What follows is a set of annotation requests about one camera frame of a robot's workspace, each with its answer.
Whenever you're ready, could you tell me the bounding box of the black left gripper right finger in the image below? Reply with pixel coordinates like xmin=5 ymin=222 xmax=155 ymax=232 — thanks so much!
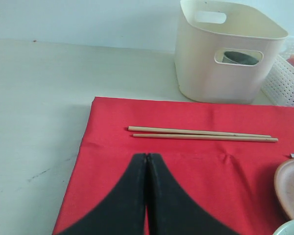
xmin=146 ymin=153 xmax=237 ymax=235

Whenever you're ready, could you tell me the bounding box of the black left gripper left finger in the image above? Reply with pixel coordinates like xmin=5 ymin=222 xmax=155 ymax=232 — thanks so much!
xmin=56 ymin=154 xmax=147 ymax=235

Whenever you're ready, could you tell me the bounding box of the pale green ceramic bowl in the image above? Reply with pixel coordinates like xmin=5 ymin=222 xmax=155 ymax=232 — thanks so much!
xmin=273 ymin=220 xmax=294 ymax=235

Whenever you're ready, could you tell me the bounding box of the stainless steel cup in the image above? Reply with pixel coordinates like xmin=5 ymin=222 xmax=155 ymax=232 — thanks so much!
xmin=222 ymin=51 xmax=259 ymax=66

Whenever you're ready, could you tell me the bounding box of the red table cloth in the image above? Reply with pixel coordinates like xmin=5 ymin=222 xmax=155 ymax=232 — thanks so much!
xmin=53 ymin=97 xmax=294 ymax=235

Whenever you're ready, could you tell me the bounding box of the upper wooden chopstick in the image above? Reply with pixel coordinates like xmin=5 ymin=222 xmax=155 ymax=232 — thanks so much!
xmin=127 ymin=126 xmax=271 ymax=138

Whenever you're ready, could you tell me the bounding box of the brown wooden plate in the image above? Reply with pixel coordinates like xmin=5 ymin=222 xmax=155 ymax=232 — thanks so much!
xmin=274 ymin=159 xmax=294 ymax=220

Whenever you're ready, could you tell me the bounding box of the cream plastic tub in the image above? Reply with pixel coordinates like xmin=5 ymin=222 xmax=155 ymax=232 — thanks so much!
xmin=174 ymin=0 xmax=288 ymax=104

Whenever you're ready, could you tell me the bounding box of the white woven plastic basket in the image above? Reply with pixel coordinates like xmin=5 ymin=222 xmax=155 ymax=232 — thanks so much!
xmin=262 ymin=36 xmax=294 ymax=107

